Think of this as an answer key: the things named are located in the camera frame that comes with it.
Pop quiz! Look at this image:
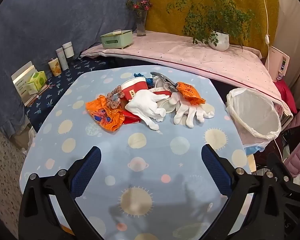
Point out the crushed red white paper cup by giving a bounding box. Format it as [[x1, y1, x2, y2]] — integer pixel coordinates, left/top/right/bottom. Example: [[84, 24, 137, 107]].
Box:
[[150, 87, 176, 113]]

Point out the planet print tablecloth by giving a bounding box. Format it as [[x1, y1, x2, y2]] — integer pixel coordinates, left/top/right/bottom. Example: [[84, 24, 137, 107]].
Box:
[[19, 65, 255, 240]]

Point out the white jar with lid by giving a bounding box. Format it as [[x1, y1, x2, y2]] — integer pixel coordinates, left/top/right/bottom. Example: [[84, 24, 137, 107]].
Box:
[[62, 41, 75, 60]]

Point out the slim grey bottle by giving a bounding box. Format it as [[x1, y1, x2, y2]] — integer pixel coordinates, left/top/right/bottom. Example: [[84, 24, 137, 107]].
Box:
[[56, 47, 69, 71]]

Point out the grey plastic packet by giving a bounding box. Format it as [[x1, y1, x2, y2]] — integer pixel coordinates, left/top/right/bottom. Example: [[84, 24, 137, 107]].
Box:
[[150, 71, 178, 93]]

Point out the green tissue box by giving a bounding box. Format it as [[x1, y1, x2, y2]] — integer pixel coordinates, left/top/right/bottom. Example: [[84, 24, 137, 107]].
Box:
[[100, 29, 133, 50]]

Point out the navy printed cloth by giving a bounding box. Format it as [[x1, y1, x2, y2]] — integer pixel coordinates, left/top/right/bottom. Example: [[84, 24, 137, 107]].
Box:
[[25, 56, 115, 133]]

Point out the orange wrapper with blue print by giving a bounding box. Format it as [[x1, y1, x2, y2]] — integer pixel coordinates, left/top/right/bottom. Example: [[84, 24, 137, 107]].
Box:
[[86, 95, 125, 133]]

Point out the white appliance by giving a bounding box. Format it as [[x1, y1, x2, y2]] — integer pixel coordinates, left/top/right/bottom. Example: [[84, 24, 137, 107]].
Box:
[[267, 45, 290, 83]]

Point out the potted plant in white pot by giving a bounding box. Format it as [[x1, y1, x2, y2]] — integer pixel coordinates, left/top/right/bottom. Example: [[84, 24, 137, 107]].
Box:
[[166, 0, 261, 52]]

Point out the pink padded mattress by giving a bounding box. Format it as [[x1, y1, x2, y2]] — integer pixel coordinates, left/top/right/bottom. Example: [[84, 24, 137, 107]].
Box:
[[80, 30, 294, 120]]

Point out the light blue plastic bag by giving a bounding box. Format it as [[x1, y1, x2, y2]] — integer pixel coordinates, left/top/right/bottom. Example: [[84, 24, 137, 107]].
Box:
[[242, 140, 273, 155]]

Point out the glass vase with red flowers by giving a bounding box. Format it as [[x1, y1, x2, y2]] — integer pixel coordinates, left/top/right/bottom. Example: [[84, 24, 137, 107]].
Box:
[[126, 0, 153, 37]]

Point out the green tissue pack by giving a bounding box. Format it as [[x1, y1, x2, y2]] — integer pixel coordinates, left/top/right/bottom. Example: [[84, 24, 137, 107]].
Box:
[[26, 70, 47, 95]]

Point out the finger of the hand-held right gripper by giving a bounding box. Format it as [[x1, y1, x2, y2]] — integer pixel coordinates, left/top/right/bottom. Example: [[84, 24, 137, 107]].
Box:
[[265, 152, 300, 240]]

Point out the red paper piece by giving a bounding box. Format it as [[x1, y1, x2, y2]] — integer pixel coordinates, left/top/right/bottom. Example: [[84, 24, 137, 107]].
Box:
[[122, 111, 142, 125]]

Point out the pink puffer jacket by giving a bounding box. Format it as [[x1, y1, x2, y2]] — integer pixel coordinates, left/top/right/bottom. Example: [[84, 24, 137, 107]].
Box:
[[283, 102, 300, 178]]

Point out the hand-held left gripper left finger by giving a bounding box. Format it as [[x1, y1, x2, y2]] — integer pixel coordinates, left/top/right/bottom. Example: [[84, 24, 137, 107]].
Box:
[[19, 146, 108, 240]]

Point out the plain orange wrapper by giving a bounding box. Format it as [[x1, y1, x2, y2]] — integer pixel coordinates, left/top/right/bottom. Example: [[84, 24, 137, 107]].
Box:
[[176, 81, 206, 107]]

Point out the white cable with switch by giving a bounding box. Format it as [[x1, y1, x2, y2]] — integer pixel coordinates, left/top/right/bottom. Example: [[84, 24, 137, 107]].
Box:
[[258, 0, 271, 58]]

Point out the red cloth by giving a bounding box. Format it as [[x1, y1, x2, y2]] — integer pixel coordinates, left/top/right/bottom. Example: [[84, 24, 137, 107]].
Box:
[[275, 80, 298, 114]]

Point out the brown pink scrunchie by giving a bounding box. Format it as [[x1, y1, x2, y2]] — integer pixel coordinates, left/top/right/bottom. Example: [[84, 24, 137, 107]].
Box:
[[106, 85, 124, 109]]

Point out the yellow printed canister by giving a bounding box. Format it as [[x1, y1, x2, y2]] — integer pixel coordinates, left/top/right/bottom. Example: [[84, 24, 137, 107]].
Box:
[[48, 57, 63, 77]]

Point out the trash bin with white bag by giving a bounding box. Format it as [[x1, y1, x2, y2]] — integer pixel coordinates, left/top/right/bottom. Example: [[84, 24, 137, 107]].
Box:
[[225, 87, 282, 145]]

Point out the white glove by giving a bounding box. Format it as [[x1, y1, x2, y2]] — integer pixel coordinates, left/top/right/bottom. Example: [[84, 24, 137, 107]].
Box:
[[168, 92, 215, 128], [125, 90, 170, 131]]

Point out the red and white paper cup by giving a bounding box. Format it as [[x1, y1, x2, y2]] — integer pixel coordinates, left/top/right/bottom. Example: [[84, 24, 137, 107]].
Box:
[[120, 78, 148, 102]]

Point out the blue-grey cloth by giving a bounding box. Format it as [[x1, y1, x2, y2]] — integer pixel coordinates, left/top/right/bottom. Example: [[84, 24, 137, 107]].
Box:
[[0, 0, 149, 140]]

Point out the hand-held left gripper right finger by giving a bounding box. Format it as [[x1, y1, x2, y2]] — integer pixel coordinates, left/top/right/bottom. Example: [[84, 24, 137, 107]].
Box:
[[197, 144, 286, 240]]

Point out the white cardboard box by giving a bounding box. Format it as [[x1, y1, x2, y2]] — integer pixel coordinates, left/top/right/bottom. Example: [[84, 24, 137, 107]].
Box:
[[11, 61, 38, 103]]

